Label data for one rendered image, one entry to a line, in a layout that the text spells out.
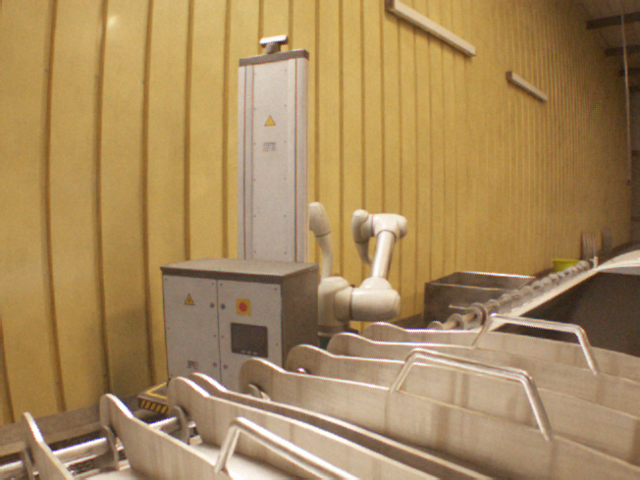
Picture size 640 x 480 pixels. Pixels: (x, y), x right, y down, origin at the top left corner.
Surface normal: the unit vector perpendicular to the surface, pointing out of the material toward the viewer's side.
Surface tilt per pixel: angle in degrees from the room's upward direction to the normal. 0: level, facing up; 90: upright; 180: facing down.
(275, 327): 90
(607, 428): 90
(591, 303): 100
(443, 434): 90
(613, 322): 95
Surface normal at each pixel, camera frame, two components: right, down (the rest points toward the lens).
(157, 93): 0.71, 0.05
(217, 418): -0.70, 0.05
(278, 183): -0.36, 0.07
